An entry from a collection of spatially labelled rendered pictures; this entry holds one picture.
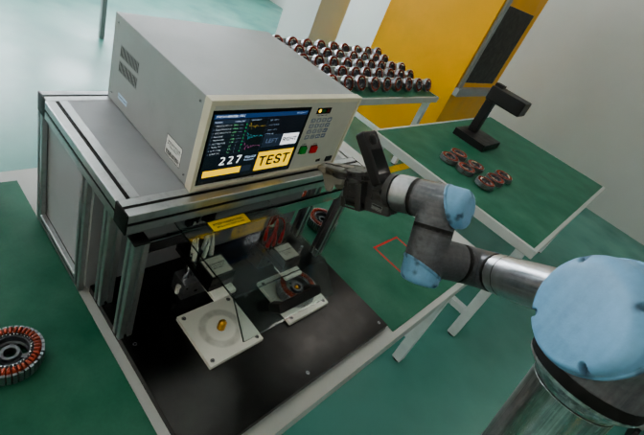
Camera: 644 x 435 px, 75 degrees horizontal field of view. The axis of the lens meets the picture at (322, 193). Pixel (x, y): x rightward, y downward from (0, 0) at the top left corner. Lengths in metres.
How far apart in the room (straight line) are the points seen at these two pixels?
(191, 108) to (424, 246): 0.50
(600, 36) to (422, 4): 2.23
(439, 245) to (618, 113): 5.18
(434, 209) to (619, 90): 5.18
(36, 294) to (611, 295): 1.07
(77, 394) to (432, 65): 4.07
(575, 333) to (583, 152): 5.52
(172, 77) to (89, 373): 0.61
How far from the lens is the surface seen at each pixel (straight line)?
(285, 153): 0.98
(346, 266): 1.43
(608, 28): 5.95
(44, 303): 1.14
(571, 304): 0.48
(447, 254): 0.80
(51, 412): 1.00
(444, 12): 4.51
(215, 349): 1.05
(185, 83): 0.84
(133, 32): 1.01
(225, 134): 0.83
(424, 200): 0.79
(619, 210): 6.01
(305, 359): 1.11
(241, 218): 0.92
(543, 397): 0.53
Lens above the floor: 1.64
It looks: 31 degrees down
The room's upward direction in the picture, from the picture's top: 25 degrees clockwise
